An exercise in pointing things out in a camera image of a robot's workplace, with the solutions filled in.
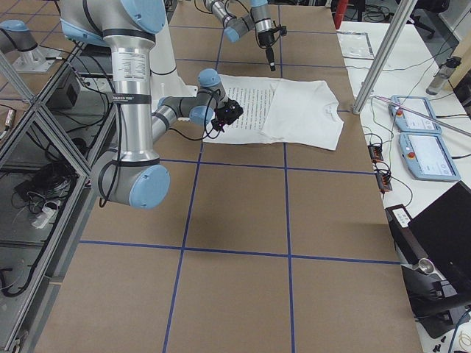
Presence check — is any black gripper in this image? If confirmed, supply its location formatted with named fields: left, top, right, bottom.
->
left=257, top=30, right=275, bottom=71
left=216, top=103, right=244, bottom=125

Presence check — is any white long-sleeve printed shirt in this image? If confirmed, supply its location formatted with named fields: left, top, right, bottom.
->
left=205, top=75, right=343, bottom=151

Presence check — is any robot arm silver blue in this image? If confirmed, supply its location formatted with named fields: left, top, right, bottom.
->
left=203, top=1, right=277, bottom=71
left=60, top=1, right=243, bottom=209

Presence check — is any clear plastic document sleeve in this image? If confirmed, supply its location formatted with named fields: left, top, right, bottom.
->
left=337, top=31, right=375, bottom=60

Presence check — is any orange electronics board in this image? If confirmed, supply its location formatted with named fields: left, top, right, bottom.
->
left=368, top=144, right=384, bottom=163

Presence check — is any upper blue teach pendant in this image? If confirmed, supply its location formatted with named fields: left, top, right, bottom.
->
left=389, top=95, right=442, bottom=135

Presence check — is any blue teach pendant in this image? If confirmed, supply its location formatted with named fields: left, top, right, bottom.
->
left=399, top=132, right=461, bottom=182
left=389, top=95, right=442, bottom=135

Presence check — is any metal reacher grabber stick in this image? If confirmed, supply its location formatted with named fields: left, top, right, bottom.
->
left=372, top=96, right=470, bottom=137

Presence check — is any grey water bottle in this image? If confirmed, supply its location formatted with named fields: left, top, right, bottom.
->
left=425, top=56, right=461, bottom=96

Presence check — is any lower blue teach pendant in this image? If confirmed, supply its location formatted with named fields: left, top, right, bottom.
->
left=399, top=132, right=461, bottom=182

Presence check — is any black laptop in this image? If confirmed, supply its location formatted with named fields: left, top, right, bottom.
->
left=409, top=181, right=470, bottom=292

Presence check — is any aluminium frame post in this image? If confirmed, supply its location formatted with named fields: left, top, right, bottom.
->
left=353, top=0, right=417, bottom=115

